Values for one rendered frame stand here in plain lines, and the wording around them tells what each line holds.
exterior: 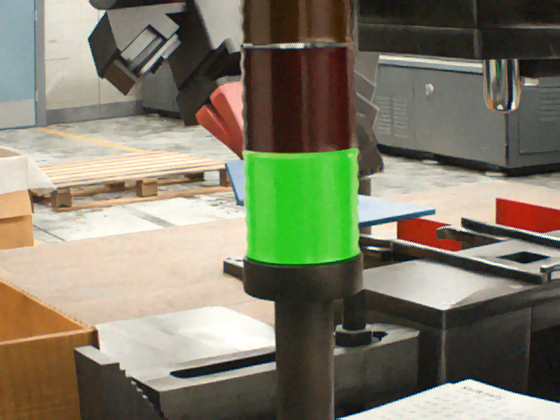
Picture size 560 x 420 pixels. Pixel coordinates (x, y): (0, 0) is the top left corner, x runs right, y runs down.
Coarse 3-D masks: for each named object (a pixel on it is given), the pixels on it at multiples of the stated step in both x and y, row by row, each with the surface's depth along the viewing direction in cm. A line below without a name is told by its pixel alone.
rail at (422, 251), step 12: (396, 240) 74; (408, 252) 73; (420, 252) 72; (432, 252) 71; (444, 252) 70; (468, 264) 69; (480, 264) 68; (492, 264) 67; (504, 264) 67; (516, 276) 65; (528, 276) 64; (540, 276) 64
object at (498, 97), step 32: (384, 0) 64; (416, 0) 62; (448, 0) 60; (480, 0) 59; (512, 0) 60; (544, 0) 61; (384, 32) 65; (416, 32) 63; (448, 32) 60; (480, 32) 59; (512, 32) 60; (544, 32) 61; (512, 64) 61; (544, 64) 65; (512, 96) 61
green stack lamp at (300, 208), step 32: (256, 160) 40; (288, 160) 40; (320, 160) 40; (352, 160) 41; (256, 192) 41; (288, 192) 40; (320, 192) 40; (352, 192) 41; (256, 224) 41; (288, 224) 40; (320, 224) 40; (352, 224) 41; (256, 256) 41; (288, 256) 40; (320, 256) 40
